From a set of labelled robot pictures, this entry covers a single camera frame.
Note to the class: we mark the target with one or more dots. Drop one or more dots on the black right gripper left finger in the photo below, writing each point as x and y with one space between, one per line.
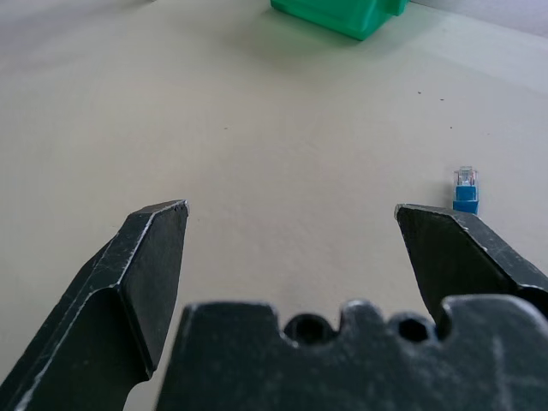
107 299

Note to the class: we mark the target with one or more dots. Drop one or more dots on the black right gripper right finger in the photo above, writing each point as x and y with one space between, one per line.
462 252

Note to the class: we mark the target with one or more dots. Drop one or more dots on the green plastic box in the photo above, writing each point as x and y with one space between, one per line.
342 15

